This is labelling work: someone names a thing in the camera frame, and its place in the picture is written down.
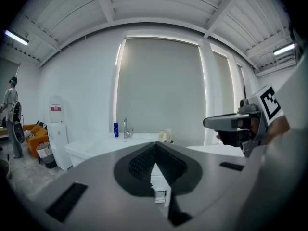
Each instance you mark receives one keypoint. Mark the orange sofa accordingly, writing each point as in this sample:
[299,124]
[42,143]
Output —
[36,138]

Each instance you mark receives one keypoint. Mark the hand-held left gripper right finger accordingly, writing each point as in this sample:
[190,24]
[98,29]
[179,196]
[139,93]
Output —
[211,167]

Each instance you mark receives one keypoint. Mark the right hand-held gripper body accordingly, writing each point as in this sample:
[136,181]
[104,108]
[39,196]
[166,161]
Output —
[255,105]

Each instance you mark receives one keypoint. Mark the person's right forearm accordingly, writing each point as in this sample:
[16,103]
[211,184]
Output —
[278,129]

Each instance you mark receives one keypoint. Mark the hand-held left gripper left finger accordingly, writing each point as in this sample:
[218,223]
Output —
[101,177]

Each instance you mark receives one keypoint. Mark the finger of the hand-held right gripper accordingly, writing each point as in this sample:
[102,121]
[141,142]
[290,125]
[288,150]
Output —
[221,123]

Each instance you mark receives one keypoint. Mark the striped cushion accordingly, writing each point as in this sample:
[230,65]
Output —
[29,133]

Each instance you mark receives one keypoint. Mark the white water dispenser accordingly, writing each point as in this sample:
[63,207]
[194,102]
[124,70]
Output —
[59,145]

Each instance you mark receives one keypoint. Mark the grey ruffled basket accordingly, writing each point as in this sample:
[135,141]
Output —
[47,155]

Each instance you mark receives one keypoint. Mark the white washbasin sink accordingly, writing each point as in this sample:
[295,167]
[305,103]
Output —
[108,143]

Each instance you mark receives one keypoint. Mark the ceiling tube light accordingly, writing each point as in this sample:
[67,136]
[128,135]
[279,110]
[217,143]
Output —
[284,49]
[16,37]

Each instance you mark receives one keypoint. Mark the white vanity cabinet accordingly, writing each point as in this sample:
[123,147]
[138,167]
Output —
[160,186]

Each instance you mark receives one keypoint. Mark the grey roller blind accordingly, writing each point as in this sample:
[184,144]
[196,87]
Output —
[161,90]

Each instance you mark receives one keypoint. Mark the chrome faucet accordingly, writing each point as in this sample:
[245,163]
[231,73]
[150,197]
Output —
[126,129]

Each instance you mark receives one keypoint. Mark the black cup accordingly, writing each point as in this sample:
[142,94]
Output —
[169,142]

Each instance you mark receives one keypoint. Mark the blue bottle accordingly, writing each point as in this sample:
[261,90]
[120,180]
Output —
[116,129]

